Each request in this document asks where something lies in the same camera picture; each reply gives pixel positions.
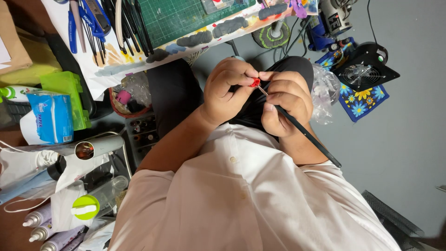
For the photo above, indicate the clear bottle with green lid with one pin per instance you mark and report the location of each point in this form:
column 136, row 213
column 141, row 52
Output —
column 101, row 197

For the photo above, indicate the small red clay piece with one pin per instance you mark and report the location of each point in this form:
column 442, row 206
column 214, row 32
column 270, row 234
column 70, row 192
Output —
column 255, row 82

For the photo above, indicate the white green spray bottle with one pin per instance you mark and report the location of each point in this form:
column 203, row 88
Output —
column 17, row 93

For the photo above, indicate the chair base with crochet cover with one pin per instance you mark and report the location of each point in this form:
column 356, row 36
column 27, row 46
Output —
column 270, row 38

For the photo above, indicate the woven wicker basket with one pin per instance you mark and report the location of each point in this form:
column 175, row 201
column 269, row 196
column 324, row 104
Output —
column 120, row 108

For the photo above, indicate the person's left hand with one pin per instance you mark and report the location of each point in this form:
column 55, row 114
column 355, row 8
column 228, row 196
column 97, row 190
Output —
column 219, row 94

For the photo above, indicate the paint-stained white paper sheet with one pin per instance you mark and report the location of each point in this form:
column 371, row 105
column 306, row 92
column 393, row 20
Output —
column 115, row 66

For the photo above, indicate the thin black sculpting tool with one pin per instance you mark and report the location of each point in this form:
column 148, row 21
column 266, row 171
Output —
column 306, row 134

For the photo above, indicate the person's right hand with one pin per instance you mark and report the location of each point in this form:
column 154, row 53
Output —
column 292, row 104

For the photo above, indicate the row of black thin tools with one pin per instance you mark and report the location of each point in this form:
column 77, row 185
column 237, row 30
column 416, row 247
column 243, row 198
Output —
column 134, row 28

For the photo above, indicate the person's white shirt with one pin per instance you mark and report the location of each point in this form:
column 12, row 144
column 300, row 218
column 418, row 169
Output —
column 244, row 195

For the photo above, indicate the black square fan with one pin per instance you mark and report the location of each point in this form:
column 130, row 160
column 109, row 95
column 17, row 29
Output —
column 366, row 66

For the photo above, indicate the green plastic box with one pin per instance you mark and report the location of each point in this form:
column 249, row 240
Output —
column 66, row 94

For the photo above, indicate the grey cylinder tool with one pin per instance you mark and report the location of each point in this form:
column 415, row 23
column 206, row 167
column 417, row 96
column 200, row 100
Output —
column 104, row 144

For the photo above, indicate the clear plastic bag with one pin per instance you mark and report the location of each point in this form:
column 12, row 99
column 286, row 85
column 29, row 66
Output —
column 324, row 94

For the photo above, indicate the tray of small paint bottles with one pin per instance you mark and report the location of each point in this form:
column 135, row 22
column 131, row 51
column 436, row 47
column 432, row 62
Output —
column 143, row 136

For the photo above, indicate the small clear plastic box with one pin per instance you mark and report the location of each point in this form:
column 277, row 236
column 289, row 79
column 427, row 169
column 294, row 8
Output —
column 216, row 5

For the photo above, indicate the blue floral cloth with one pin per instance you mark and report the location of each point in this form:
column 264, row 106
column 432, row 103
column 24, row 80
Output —
column 362, row 103

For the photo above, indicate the person's black trousers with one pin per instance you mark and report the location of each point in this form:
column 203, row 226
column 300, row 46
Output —
column 174, row 94

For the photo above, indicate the green cutting mat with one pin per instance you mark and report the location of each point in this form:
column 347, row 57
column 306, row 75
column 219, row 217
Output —
column 181, row 17

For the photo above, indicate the brown paper bag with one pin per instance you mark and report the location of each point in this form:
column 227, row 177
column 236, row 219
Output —
column 14, row 41

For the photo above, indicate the blue and white motor machine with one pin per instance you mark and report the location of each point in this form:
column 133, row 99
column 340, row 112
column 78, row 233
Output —
column 327, row 24

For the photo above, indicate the yellow cloth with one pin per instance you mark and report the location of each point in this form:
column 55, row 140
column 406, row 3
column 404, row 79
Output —
column 41, row 66

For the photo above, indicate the black mesh chair part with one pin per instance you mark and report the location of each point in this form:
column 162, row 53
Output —
column 390, row 216

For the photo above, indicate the blue paper towel packet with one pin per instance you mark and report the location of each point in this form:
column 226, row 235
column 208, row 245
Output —
column 48, row 118

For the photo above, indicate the purple spray can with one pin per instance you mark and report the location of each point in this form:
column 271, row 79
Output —
column 62, row 240
column 38, row 216
column 43, row 232

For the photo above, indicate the crumpled clear plastic wrap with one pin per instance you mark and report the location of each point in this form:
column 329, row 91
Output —
column 137, row 87

